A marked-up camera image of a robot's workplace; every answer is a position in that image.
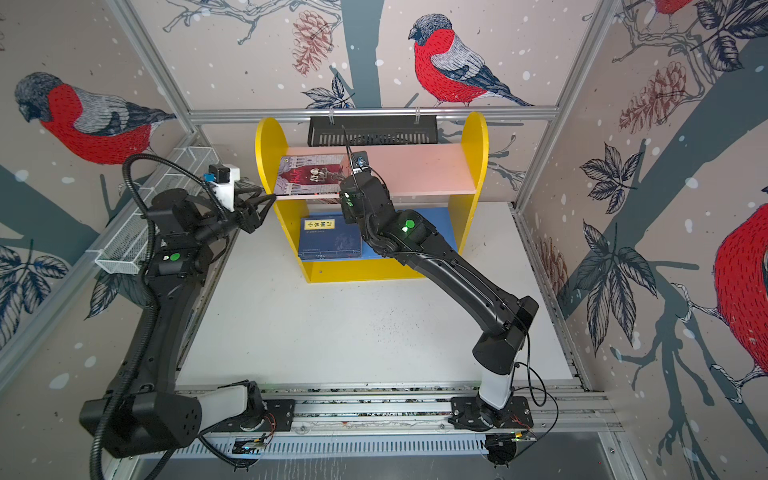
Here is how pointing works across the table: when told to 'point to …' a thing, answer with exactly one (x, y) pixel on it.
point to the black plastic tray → (327, 131)
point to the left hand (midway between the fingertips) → (262, 191)
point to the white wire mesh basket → (128, 247)
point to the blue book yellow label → (329, 238)
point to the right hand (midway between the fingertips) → (352, 194)
